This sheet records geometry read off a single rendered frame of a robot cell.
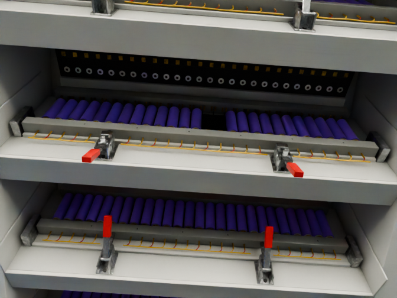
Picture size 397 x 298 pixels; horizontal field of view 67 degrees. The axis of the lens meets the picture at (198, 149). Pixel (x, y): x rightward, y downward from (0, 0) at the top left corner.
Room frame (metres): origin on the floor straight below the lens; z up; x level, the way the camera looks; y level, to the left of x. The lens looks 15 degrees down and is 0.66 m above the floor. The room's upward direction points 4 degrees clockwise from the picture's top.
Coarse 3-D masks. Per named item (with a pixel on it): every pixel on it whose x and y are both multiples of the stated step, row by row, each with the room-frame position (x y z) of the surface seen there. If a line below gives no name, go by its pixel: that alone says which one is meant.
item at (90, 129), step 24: (24, 120) 0.46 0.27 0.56; (48, 120) 0.46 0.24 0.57; (72, 120) 0.47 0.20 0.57; (216, 144) 0.46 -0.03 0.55; (240, 144) 0.46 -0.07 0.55; (264, 144) 0.46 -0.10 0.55; (288, 144) 0.46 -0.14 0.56; (312, 144) 0.46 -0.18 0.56; (336, 144) 0.46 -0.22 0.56; (360, 144) 0.46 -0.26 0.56
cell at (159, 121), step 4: (160, 108) 0.53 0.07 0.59; (164, 108) 0.53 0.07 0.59; (160, 112) 0.52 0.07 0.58; (164, 112) 0.52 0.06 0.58; (156, 116) 0.51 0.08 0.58; (160, 116) 0.50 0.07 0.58; (164, 116) 0.51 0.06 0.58; (156, 120) 0.50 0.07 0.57; (160, 120) 0.49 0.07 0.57; (164, 120) 0.50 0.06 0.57; (156, 124) 0.48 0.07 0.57; (160, 124) 0.48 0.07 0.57; (164, 124) 0.49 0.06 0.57
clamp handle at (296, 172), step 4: (284, 152) 0.42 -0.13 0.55; (284, 156) 0.42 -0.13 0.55; (284, 160) 0.41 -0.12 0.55; (288, 160) 0.41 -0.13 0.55; (288, 164) 0.38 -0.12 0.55; (292, 164) 0.38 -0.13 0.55; (296, 164) 0.38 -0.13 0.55; (288, 168) 0.38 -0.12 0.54; (292, 168) 0.37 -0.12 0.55; (296, 168) 0.37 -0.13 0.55; (292, 172) 0.36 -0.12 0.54; (296, 172) 0.36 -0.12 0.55; (300, 172) 0.36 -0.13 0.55; (296, 176) 0.36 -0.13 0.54; (300, 176) 0.36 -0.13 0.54
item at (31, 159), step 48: (48, 96) 0.58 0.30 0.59; (240, 96) 0.58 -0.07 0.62; (288, 96) 0.58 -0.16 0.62; (0, 144) 0.43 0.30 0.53; (48, 144) 0.44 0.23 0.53; (384, 144) 0.46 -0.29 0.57; (240, 192) 0.43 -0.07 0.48; (288, 192) 0.42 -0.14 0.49; (336, 192) 0.42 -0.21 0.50; (384, 192) 0.42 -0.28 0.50
